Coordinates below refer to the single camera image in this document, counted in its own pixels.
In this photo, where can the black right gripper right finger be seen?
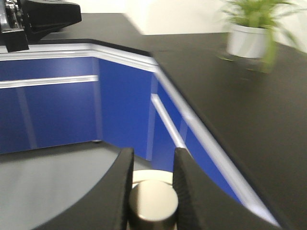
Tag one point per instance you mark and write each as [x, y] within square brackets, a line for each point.
[203, 205]

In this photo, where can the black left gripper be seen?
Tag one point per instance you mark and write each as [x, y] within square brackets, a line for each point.
[33, 20]

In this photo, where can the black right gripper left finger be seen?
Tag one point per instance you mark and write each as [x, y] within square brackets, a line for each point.
[105, 206]

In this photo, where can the glass jar with cream lid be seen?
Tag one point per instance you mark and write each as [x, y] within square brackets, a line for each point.
[153, 202]

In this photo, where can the blue lab cabinet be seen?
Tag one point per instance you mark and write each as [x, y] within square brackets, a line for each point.
[59, 101]

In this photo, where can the potted green plant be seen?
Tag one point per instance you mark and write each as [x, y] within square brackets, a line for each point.
[252, 28]

